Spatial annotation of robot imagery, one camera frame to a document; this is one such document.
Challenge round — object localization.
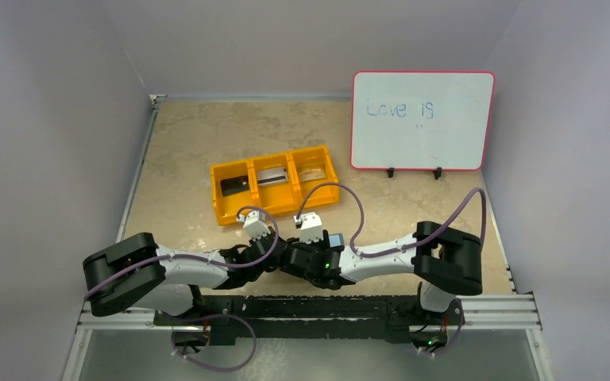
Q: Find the right whiteboard stand foot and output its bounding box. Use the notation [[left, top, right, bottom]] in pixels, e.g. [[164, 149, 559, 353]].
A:
[[433, 167, 442, 180]]

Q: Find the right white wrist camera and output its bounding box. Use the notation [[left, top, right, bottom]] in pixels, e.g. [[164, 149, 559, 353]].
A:
[[294, 212, 324, 244]]

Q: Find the black card in bin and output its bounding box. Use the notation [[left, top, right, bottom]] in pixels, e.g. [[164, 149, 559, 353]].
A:
[[219, 175, 250, 197]]

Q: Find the middle yellow bin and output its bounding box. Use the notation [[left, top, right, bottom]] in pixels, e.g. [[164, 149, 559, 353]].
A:
[[250, 153, 299, 216]]

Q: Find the silver card in bin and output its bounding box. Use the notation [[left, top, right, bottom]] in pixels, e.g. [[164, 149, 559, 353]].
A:
[[257, 167, 288, 187]]

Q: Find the right yellow bin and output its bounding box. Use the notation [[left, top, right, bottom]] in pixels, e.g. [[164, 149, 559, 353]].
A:
[[290, 145, 340, 209]]

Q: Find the blue card holder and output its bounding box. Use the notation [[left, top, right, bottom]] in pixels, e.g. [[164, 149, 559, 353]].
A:
[[328, 233, 345, 252]]

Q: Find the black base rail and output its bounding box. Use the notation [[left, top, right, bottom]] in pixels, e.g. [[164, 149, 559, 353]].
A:
[[153, 295, 465, 345]]

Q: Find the left yellow bin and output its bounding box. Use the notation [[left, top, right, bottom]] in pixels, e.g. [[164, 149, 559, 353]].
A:
[[210, 160, 259, 226]]

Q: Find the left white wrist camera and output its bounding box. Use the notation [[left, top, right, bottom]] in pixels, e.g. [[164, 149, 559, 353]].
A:
[[236, 210, 272, 241]]

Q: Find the purple cable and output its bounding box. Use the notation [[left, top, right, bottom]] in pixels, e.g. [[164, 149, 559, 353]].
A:
[[415, 299, 468, 360], [170, 313, 257, 373], [83, 206, 280, 302], [295, 182, 488, 259]]

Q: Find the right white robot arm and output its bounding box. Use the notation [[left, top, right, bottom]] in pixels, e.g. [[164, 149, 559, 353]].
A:
[[279, 221, 484, 323]]

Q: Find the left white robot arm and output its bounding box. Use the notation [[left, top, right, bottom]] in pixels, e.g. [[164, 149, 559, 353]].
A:
[[83, 233, 287, 325]]

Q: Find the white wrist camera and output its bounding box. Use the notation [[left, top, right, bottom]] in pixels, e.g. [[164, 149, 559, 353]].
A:
[[236, 210, 272, 241], [294, 212, 324, 244]]

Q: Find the yellow bin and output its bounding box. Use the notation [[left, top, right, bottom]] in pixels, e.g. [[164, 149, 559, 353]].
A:
[[210, 160, 259, 226], [250, 153, 299, 216], [290, 145, 340, 209]]

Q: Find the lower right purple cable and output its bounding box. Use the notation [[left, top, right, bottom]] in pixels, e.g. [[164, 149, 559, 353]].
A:
[[415, 299, 468, 360]]

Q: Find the pink framed whiteboard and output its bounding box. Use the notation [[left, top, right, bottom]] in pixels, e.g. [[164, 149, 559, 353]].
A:
[[349, 70, 496, 171]]

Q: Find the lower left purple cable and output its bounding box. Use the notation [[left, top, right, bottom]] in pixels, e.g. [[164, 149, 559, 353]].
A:
[[170, 313, 257, 373]]

